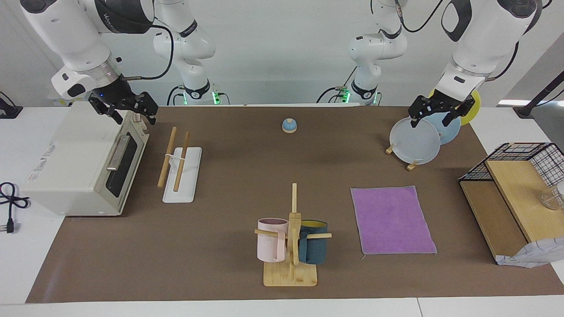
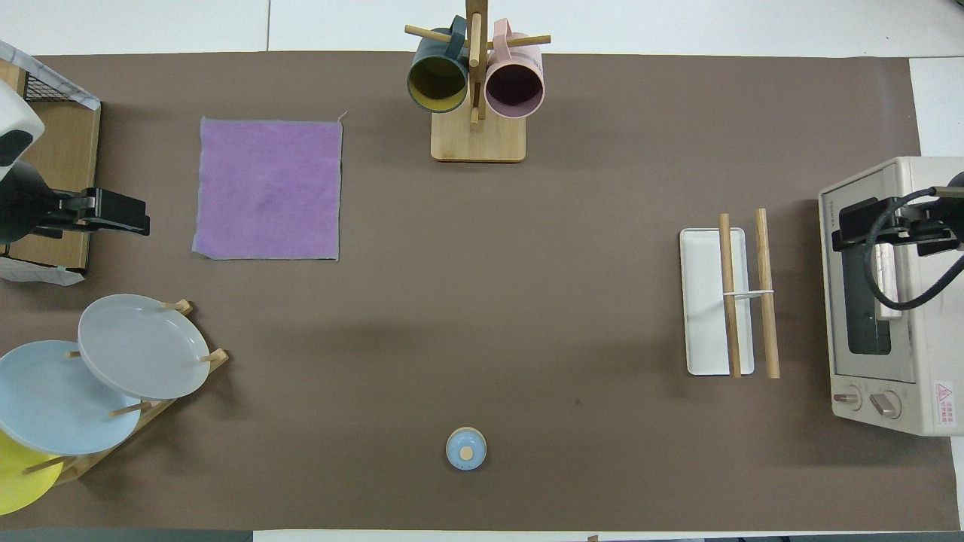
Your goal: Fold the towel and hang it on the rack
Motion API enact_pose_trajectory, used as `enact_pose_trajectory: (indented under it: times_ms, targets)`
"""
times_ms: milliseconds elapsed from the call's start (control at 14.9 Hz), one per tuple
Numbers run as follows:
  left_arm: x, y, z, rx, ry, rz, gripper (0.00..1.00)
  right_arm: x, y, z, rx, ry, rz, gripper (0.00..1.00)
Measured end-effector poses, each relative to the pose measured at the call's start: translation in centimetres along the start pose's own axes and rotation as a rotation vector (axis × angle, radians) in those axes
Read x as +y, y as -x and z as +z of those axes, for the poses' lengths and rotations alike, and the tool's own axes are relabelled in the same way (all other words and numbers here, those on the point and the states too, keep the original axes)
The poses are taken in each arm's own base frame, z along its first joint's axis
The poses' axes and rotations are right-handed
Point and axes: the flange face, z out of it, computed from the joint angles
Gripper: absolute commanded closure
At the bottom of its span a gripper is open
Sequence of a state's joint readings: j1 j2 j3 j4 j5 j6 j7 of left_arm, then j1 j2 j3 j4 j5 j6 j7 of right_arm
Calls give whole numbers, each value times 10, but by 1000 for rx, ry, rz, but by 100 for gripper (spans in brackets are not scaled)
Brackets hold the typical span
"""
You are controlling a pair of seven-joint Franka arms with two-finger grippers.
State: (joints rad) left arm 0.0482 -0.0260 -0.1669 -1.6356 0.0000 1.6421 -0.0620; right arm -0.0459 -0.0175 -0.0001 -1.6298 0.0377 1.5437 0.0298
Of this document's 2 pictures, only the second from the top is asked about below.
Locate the dark green mug yellow inside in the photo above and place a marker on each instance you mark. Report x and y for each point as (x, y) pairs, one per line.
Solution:
(437, 83)

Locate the wooden plate rack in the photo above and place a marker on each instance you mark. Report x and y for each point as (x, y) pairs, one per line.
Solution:
(151, 412)

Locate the wooden shelf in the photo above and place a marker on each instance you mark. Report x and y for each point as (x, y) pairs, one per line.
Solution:
(64, 150)

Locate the purple towel with grey back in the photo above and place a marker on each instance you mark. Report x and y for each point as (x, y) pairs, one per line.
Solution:
(267, 188)

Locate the yellow plate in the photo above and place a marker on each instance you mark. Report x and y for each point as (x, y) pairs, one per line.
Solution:
(19, 482)

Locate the light blue plate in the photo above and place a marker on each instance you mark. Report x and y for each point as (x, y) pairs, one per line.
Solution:
(53, 406)

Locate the marbled white cloth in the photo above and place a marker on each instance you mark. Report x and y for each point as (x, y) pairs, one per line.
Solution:
(30, 272)

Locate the brown table mat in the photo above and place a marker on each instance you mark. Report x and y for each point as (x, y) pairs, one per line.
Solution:
(489, 301)

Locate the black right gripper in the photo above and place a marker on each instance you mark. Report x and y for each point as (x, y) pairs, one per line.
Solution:
(938, 222)

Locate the wooden mug tree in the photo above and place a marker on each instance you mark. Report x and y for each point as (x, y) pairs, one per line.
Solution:
(478, 139)

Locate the pink mug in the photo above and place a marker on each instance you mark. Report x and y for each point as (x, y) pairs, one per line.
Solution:
(514, 86)

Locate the grey plate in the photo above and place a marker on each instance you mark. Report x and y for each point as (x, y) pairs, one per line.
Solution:
(143, 346)

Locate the beige toaster oven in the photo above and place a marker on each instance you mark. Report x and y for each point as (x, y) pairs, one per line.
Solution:
(930, 331)

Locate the blue bell with wooden knob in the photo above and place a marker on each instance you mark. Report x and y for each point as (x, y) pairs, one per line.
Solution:
(465, 449)

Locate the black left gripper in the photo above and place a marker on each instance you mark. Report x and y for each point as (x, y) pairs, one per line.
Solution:
(26, 203)

